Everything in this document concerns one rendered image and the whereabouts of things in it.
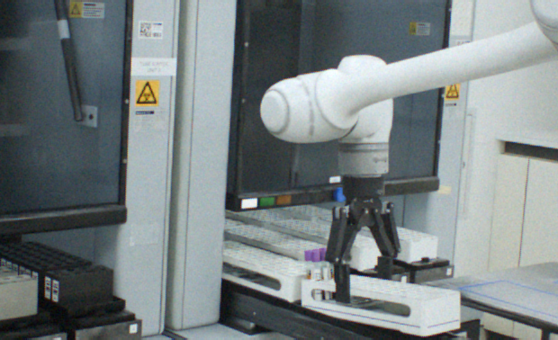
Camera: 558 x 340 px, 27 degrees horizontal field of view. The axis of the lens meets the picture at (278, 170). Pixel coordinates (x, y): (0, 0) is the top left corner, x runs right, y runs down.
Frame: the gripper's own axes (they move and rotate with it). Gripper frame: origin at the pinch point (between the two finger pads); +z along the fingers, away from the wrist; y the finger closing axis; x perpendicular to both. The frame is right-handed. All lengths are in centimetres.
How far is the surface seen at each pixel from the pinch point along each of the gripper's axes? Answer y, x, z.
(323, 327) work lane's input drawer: -7.0, 3.4, 6.9
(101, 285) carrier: -37.5, 28.1, -1.6
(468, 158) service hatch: 209, 140, -8
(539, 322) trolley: 26.6, -19.1, 7.5
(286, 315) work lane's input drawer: -7.0, 13.0, 6.0
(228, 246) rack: 1.0, 39.2, -3.7
